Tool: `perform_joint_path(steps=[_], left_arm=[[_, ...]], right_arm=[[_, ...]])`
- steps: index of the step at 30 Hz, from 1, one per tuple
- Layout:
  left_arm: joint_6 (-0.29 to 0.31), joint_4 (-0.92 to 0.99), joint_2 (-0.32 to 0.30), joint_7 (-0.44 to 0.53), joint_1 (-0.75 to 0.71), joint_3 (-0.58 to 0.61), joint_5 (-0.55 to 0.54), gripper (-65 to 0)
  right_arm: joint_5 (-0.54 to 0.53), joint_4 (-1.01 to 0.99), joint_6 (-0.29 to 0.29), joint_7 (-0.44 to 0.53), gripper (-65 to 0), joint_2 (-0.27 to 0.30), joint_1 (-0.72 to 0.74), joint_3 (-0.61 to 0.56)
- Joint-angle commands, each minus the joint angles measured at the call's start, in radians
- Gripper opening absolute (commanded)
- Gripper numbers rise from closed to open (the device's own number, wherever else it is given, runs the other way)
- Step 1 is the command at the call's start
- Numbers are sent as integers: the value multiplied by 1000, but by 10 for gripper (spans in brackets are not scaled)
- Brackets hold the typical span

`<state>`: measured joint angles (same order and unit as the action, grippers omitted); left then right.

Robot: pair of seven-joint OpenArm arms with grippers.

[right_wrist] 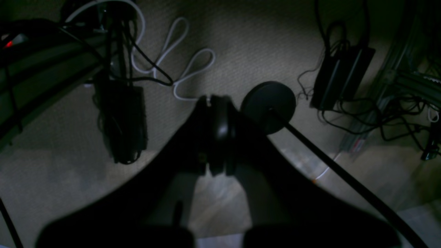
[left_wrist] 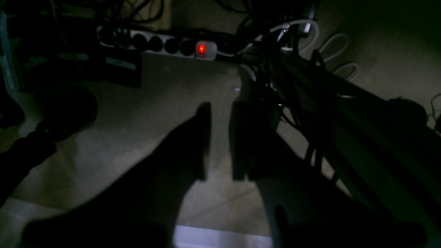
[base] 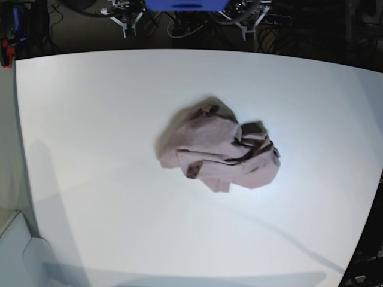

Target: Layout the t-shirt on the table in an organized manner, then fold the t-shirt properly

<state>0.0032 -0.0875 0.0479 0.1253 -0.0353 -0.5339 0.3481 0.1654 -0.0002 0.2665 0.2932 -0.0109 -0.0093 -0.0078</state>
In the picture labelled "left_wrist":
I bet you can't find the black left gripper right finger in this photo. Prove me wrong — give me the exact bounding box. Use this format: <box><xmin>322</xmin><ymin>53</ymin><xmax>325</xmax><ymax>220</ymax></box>
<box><xmin>230</xmin><ymin>102</ymin><xmax>428</xmax><ymax>248</ymax></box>

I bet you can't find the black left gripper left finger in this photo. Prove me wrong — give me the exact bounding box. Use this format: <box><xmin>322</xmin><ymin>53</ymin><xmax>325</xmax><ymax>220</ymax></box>
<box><xmin>21</xmin><ymin>102</ymin><xmax>212</xmax><ymax>248</ymax></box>

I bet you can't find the dark metal table frame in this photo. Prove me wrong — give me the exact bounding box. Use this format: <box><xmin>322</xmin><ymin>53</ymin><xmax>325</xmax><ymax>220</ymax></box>
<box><xmin>265</xmin><ymin>52</ymin><xmax>440</xmax><ymax>239</ymax></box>

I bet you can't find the white power strip red switch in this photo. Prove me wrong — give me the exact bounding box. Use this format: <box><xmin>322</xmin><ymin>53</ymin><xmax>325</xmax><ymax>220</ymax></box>
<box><xmin>96</xmin><ymin>25</ymin><xmax>218</xmax><ymax>61</ymax></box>

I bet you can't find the white looped cable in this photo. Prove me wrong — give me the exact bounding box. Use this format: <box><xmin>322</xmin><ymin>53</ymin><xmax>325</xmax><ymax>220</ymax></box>
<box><xmin>241</xmin><ymin>19</ymin><xmax>361</xmax><ymax>82</ymax></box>

